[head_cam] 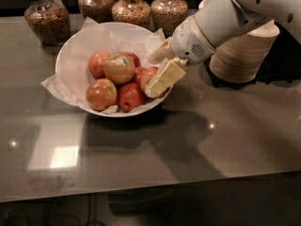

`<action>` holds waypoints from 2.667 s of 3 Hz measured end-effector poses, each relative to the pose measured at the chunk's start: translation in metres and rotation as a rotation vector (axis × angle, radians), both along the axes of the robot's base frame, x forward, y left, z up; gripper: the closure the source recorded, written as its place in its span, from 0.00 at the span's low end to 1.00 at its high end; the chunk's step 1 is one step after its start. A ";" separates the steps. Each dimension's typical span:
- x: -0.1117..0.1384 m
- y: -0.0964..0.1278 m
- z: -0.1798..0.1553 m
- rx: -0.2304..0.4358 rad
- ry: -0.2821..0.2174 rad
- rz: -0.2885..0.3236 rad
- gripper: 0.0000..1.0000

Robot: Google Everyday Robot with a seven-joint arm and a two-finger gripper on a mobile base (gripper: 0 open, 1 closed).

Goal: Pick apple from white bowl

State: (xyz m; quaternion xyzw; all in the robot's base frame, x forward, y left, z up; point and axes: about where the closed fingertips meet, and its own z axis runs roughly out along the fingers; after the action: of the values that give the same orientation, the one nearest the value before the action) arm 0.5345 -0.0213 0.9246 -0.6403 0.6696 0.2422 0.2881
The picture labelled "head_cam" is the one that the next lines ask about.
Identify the top apple with sticker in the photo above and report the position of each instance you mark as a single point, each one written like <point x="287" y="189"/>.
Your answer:
<point x="119" y="68"/>

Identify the front left apple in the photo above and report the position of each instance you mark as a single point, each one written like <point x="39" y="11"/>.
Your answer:
<point x="101" y="94"/>

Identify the white bowl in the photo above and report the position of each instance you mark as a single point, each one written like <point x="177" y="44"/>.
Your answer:
<point x="75" y="60"/>

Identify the black mat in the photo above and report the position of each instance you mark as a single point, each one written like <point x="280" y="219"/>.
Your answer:
<point x="281" y="64"/>

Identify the right apple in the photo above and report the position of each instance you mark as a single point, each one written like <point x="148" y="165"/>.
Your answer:
<point x="146" y="77"/>

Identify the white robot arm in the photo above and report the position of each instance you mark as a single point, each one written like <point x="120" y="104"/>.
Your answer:
<point x="217" y="21"/>

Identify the glass cereal jar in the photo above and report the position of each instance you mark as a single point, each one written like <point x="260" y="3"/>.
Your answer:
<point x="136" y="12"/>
<point x="168" y="14"/>
<point x="98" y="10"/>
<point x="49" y="20"/>

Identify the left glass cereal jar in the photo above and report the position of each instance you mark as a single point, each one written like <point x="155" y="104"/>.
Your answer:
<point x="49" y="20"/>

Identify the front stack paper bowls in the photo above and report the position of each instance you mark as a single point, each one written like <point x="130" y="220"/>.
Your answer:
<point x="239" y="59"/>

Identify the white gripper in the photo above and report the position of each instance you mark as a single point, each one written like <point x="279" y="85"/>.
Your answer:
<point x="188" y="41"/>

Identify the white paper liner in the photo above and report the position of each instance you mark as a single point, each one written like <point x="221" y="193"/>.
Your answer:
<point x="70" y="79"/>

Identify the middle hidden red apple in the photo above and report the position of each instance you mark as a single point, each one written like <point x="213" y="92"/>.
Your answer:
<point x="138" y="74"/>

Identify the front middle red apple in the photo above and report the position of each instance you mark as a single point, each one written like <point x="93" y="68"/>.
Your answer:
<point x="130" y="97"/>

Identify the back red apple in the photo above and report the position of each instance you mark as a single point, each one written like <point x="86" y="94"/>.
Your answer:
<point x="135" y="59"/>

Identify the back left apple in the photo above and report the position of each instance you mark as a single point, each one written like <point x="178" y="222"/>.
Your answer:
<point x="95" y="63"/>

